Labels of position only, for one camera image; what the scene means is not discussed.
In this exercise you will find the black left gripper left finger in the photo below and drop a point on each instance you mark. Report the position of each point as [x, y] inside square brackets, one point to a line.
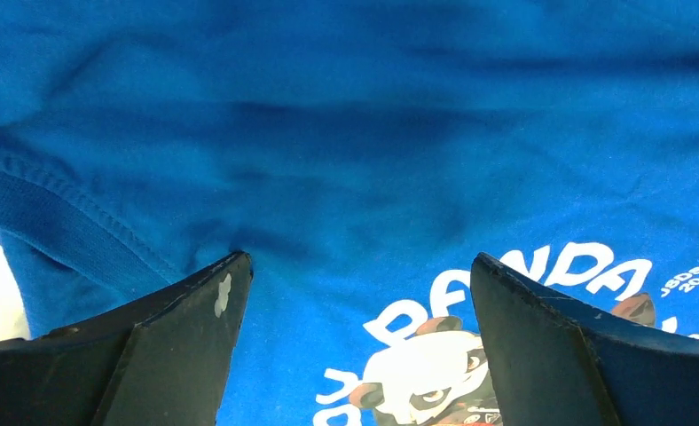
[163, 359]

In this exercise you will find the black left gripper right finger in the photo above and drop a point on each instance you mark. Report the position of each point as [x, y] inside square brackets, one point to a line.
[555, 360]

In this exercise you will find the blue t shirt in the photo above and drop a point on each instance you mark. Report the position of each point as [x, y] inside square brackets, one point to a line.
[363, 153]

